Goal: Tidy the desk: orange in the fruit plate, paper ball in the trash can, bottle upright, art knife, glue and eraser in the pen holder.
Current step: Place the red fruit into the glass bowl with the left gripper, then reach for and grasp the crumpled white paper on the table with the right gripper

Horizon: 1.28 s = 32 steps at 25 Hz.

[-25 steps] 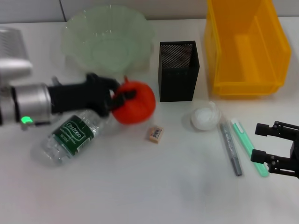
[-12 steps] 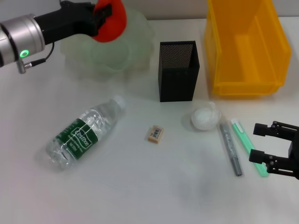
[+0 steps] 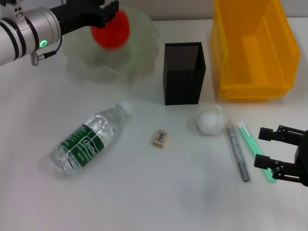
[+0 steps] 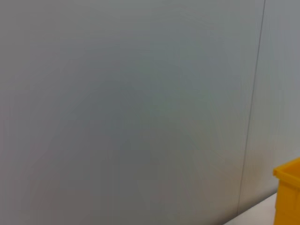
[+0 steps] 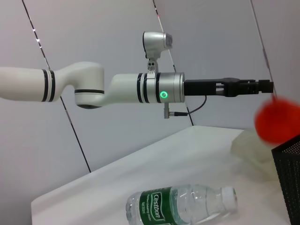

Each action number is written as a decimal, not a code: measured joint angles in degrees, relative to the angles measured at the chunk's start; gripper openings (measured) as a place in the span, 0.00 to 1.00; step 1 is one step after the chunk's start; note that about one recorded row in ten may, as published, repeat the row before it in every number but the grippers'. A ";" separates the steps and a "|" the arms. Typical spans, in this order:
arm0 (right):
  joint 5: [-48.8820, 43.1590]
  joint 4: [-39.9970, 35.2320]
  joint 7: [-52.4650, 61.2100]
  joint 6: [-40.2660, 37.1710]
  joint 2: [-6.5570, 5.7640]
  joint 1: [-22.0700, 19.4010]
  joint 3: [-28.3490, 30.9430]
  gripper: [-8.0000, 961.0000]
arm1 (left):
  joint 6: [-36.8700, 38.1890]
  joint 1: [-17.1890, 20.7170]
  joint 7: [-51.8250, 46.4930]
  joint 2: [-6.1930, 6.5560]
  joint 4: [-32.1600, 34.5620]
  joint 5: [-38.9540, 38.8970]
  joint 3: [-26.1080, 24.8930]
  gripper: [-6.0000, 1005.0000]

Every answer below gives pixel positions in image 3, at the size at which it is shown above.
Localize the clear wavy glass fruit bowl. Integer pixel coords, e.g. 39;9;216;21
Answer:
63;5;161;83

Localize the mint green pen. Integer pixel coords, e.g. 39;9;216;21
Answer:
237;122;278;183

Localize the clear green-label water bottle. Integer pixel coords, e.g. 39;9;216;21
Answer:
49;100;133;178

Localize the beige eraser with barcode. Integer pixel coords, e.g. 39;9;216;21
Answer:
152;129;169;148

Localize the black mesh pen holder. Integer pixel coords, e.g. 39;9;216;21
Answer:
163;42;207;106

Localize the grey pen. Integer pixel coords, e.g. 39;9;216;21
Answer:
226;125;251;183

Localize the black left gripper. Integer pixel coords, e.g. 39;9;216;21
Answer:
49;0;120;37

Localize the yellow plastic bin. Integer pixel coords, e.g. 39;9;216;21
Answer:
210;0;301;100

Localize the white paper ball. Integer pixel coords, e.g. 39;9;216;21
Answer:
196;104;229;134

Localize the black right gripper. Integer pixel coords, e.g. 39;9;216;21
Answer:
253;124;308;187

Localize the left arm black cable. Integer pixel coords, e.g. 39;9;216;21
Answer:
30;39;63;66

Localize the red orange fruit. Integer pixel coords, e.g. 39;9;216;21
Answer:
90;8;132;50

